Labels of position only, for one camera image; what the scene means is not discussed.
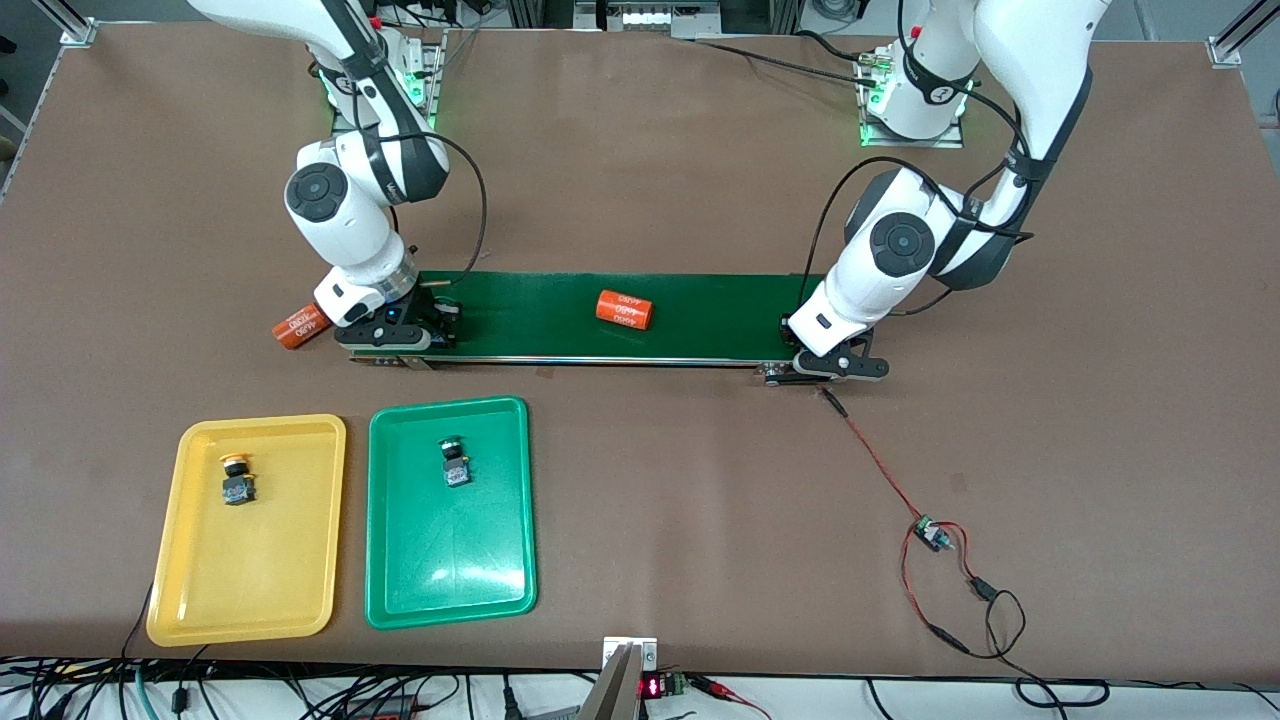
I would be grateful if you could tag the small speed controller board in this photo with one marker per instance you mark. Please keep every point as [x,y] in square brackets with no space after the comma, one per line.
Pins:
[930,533]

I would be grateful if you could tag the red digit display module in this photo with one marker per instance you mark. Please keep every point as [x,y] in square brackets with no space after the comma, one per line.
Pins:
[652,687]

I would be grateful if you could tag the bright light box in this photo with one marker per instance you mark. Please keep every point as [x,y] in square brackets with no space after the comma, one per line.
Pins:
[648,18]

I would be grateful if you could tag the green conveyor belt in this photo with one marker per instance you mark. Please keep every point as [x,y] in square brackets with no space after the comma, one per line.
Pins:
[540,315]

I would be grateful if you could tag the aluminium corner profile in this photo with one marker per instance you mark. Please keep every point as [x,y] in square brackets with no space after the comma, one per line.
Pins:
[78,32]
[1225,52]

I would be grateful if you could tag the green plastic tray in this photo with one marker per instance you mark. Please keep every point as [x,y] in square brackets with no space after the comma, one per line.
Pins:
[450,560]

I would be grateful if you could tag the yellow plastic tray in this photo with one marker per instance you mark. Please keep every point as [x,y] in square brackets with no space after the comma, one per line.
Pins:
[270,570]

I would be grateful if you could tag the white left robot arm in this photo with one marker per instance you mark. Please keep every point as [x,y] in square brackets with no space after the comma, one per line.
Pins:
[890,250]

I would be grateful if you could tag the green push button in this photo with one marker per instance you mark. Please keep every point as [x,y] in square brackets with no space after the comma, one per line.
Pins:
[456,468]

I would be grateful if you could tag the red clip lead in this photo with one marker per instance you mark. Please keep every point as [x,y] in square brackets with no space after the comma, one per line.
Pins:
[715,687]

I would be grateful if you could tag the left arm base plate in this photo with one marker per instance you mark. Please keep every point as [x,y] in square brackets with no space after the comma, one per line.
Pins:
[915,143]

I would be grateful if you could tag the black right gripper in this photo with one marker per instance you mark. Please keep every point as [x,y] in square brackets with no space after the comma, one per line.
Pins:
[428,311]

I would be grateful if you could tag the yellow push button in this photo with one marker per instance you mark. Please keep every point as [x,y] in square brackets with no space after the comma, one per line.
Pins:
[238,488]

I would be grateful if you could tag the orange cylinder battery cell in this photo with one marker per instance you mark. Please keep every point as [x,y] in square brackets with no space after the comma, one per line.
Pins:
[300,328]
[624,309]

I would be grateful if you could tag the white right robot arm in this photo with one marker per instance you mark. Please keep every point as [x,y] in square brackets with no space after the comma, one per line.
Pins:
[340,220]

